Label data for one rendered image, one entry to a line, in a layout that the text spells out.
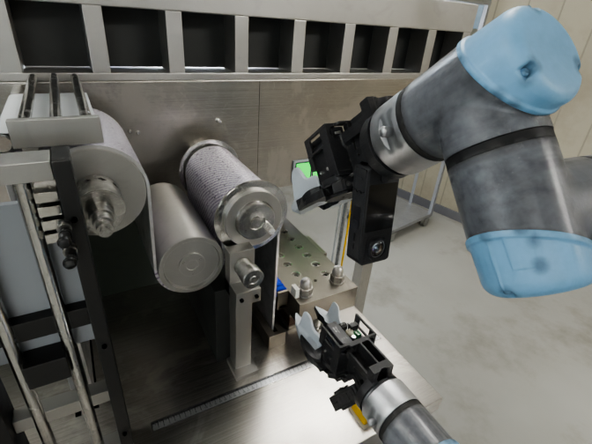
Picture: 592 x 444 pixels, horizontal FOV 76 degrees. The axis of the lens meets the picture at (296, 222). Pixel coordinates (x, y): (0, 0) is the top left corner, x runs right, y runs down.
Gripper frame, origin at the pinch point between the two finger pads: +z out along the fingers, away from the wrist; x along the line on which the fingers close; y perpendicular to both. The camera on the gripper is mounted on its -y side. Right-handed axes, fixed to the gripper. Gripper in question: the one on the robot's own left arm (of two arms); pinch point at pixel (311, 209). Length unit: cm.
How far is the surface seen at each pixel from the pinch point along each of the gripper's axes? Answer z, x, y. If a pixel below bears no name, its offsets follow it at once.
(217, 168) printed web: 24.3, 4.6, 15.5
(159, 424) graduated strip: 34, 24, -29
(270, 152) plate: 44, -18, 24
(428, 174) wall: 212, -257, 44
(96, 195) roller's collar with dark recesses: 7.6, 27.0, 8.5
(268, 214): 16.6, -0.4, 3.1
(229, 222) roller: 17.9, 6.8, 3.2
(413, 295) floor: 154, -148, -46
